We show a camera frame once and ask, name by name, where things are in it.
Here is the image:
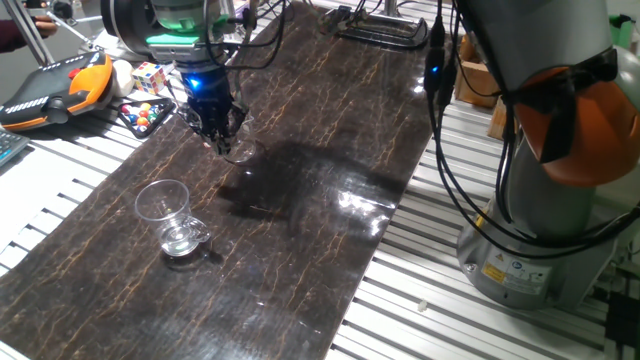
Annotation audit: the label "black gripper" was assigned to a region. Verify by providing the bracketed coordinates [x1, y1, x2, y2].
[178, 64, 250, 156]

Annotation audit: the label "clear glass beaker with spout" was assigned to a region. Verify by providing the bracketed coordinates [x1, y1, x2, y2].
[222, 117, 267, 167]

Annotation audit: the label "clear plastic cup with handle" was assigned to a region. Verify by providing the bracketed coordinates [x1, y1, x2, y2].
[133, 178, 212, 259]

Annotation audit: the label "maroon sleeved forearm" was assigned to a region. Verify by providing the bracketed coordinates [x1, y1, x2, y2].
[0, 19, 30, 54]

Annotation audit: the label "person's hand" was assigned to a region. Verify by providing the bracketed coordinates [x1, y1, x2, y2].
[21, 14, 59, 41]

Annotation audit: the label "black triangle ball rack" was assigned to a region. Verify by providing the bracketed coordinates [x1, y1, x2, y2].
[117, 97, 176, 140]

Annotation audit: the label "rubik's cube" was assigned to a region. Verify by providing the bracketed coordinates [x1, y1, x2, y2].
[131, 61, 169, 96]

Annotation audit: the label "green flange adapter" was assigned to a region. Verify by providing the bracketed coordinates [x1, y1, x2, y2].
[145, 32, 212, 50]

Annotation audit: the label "white egg shaped object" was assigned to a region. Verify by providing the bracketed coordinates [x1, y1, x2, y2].
[110, 59, 135, 99]

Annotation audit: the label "dark marble pattern mat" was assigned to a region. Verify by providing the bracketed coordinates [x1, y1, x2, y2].
[0, 2, 439, 360]

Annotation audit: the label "black filament spool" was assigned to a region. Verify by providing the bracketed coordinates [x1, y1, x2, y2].
[99, 0, 157, 55]

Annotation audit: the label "small circuit board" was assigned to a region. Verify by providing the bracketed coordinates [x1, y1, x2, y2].
[319, 4, 369, 36]

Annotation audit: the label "orange black teach pendant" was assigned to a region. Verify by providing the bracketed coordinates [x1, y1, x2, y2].
[0, 51, 115, 132]

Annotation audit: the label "thin grey rod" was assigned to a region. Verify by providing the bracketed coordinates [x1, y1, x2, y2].
[49, 10, 99, 51]

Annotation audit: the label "black keyboard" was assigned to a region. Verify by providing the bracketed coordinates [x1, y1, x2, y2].
[0, 128, 31, 169]

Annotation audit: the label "brown cardboard box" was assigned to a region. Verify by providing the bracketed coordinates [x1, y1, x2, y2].
[487, 94, 510, 141]
[453, 32, 500, 109]

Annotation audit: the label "green mini pool table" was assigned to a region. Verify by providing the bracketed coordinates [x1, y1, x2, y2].
[608, 13, 634, 49]

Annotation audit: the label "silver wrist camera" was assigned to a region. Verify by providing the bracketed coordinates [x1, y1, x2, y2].
[148, 45, 212, 66]

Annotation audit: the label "thin black gripper cables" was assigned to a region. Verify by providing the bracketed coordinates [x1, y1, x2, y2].
[202, 0, 290, 70]

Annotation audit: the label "black clamp frame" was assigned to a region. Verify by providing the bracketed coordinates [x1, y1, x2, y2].
[334, 9, 430, 50]

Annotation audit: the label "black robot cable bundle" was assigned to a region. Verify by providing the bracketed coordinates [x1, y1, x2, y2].
[422, 0, 640, 257]

